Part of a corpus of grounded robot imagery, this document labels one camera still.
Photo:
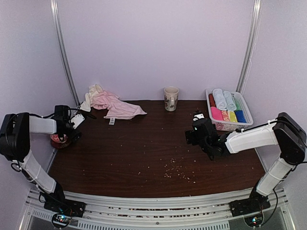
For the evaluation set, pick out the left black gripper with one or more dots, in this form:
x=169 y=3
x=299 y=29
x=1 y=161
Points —
x=75 y=136

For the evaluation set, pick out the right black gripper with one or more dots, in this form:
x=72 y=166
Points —
x=190 y=135

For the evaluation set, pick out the red white patterned bowl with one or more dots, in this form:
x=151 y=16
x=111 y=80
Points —
x=58 y=139

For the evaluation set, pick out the pink towel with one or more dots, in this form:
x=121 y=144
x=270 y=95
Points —
x=216 y=113
x=116 y=108

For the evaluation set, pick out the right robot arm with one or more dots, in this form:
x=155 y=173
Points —
x=282 y=133

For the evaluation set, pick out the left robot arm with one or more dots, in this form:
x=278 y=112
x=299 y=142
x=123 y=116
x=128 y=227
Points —
x=15 y=146

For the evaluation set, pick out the pink rolled towel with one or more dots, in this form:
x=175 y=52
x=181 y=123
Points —
x=216 y=113

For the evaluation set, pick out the orange patterned rolled towel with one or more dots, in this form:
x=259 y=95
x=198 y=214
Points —
x=225 y=116

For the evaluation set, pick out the dark red rolled towel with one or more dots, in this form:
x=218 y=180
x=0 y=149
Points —
x=211 y=100

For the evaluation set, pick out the yellow rolled towel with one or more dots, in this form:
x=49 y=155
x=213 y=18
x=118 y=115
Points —
x=232 y=116

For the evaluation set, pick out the white plastic basket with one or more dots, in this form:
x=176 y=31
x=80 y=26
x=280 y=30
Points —
x=231 y=126

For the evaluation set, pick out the light blue rolled towel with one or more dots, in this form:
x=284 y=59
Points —
x=219 y=99

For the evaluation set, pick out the pale blue rolled towel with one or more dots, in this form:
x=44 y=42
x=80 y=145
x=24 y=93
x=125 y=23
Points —
x=231 y=105

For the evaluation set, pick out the green rolled towel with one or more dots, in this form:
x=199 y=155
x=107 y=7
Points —
x=238 y=105

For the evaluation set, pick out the cream crumpled towel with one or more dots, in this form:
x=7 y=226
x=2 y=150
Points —
x=87 y=104

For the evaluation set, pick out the floral ceramic mug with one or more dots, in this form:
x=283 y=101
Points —
x=171 y=98

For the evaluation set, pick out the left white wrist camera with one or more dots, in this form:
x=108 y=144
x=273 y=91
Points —
x=76 y=120

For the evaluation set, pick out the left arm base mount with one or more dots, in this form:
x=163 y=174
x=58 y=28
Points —
x=65 y=212

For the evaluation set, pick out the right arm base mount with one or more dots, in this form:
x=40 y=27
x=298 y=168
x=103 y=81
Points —
x=250 y=209

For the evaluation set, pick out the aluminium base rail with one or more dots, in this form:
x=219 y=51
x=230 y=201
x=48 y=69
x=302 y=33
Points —
x=204 y=212

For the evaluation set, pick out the left aluminium frame post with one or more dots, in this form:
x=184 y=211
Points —
x=62 y=50

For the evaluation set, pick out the aluminium frame post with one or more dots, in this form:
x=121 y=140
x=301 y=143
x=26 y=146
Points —
x=62 y=50
x=251 y=44

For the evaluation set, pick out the right aluminium frame post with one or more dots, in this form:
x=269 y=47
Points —
x=251 y=44

